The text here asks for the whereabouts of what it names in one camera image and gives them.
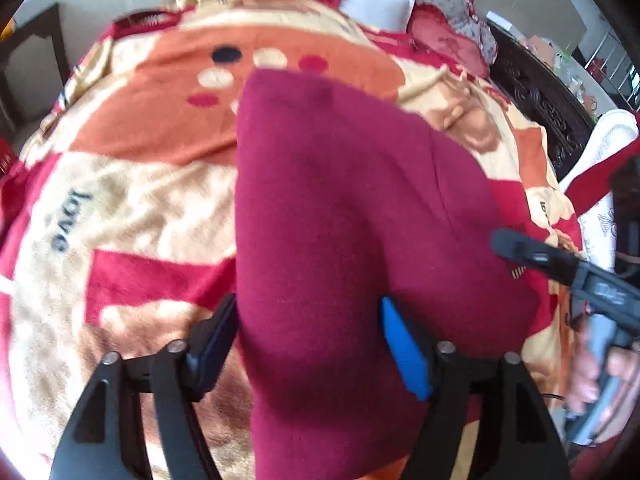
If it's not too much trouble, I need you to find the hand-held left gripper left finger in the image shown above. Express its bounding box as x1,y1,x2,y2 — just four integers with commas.
49,293,239,480

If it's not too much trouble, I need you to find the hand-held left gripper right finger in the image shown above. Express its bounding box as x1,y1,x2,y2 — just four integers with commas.
381,297,572,480

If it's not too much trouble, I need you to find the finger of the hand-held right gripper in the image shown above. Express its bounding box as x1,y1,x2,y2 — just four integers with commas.
490,228,583,287

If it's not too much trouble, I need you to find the maroon shirt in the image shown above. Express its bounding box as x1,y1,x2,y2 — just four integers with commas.
235,67,544,480

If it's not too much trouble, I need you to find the person's right forearm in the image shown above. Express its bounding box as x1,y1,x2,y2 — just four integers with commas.
567,430,628,480

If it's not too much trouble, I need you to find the person's right hand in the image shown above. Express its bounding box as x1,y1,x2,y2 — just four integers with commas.
570,339,640,414

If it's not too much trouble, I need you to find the white and red cloth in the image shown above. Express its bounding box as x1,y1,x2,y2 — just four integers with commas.
557,107,640,281

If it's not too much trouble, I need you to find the dark carved wooden headboard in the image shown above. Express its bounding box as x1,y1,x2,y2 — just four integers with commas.
485,12,602,182

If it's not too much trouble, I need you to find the printed orange and red blanket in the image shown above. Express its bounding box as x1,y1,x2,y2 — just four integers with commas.
0,0,587,480

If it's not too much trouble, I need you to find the clear plastic bottle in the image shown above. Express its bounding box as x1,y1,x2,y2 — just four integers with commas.
555,45,581,81

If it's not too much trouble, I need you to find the metal railing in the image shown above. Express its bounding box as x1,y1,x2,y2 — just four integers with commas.
585,15,640,111

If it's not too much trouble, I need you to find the red lace pillow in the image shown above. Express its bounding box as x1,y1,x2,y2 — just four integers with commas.
407,4,489,77

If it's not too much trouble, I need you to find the white pillow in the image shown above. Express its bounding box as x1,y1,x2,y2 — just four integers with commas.
340,0,417,32

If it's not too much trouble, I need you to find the dark wooden chair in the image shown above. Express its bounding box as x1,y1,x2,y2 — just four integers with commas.
0,2,72,141

